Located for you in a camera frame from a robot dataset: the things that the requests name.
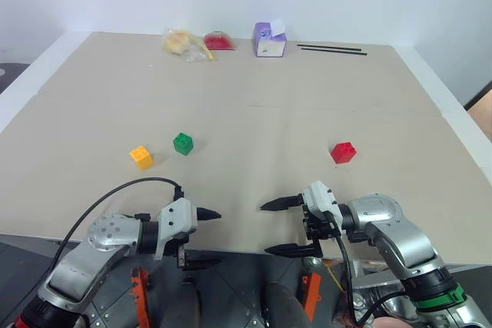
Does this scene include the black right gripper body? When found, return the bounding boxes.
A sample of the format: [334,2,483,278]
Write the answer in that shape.
[301,204,342,259]

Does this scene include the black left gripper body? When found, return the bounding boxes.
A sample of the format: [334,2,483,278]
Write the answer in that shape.
[168,233,190,270]

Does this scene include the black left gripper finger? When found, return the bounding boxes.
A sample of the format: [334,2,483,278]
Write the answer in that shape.
[196,207,223,223]
[182,257,224,271]

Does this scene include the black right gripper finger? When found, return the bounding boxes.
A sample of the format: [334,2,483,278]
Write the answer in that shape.
[264,243,322,260]
[259,194,305,213]

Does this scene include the green toy block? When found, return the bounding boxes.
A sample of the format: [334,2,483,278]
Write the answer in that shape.
[172,132,195,157]

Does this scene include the red toy block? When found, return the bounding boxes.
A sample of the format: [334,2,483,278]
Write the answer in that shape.
[329,141,357,165]

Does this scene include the yellow toy block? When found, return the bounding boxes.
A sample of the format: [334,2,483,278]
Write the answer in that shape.
[128,144,155,171]

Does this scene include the purple tissue box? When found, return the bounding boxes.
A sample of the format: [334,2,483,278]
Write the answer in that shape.
[251,18,289,58]

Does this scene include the thin black stick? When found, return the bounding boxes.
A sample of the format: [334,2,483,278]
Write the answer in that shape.
[300,47,368,56]
[296,43,363,53]

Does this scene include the clear bag with bread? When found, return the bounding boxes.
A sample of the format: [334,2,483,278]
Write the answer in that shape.
[161,26,217,64]

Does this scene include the black and brown furniture edge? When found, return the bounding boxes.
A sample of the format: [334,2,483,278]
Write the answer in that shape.
[462,81,492,137]

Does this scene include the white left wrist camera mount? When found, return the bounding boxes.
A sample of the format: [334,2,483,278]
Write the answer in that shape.
[153,197,199,260]

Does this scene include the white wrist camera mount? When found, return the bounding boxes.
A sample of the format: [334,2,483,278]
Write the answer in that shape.
[300,180,344,226]
[153,197,199,260]

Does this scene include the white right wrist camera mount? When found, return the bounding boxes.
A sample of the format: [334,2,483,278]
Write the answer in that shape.
[300,180,344,226]

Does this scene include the thin yellow cable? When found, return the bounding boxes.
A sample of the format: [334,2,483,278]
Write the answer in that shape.
[325,261,344,292]

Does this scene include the orange bracket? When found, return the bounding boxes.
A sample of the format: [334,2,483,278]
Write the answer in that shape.
[301,271,323,323]
[129,266,151,327]

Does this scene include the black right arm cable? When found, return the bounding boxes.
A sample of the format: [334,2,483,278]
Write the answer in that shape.
[327,210,404,327]

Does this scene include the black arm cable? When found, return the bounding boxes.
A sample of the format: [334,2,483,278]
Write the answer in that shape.
[327,210,404,327]
[45,177,186,287]

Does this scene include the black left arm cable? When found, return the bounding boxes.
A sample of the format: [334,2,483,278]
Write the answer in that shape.
[45,177,186,287]

